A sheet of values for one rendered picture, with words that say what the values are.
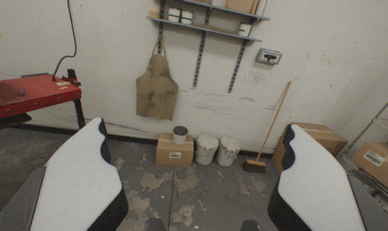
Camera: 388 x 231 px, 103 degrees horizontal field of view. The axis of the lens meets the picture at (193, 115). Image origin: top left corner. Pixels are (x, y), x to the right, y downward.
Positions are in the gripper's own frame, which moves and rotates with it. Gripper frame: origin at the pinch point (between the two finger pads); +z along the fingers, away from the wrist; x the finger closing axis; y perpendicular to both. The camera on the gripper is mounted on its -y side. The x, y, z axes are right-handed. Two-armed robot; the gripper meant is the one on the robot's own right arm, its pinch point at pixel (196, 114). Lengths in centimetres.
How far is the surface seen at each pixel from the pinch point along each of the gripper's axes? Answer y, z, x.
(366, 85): 53, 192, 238
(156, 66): 36, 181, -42
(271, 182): 186, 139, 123
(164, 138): 134, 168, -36
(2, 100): 41, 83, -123
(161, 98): 76, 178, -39
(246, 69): 37, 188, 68
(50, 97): 45, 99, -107
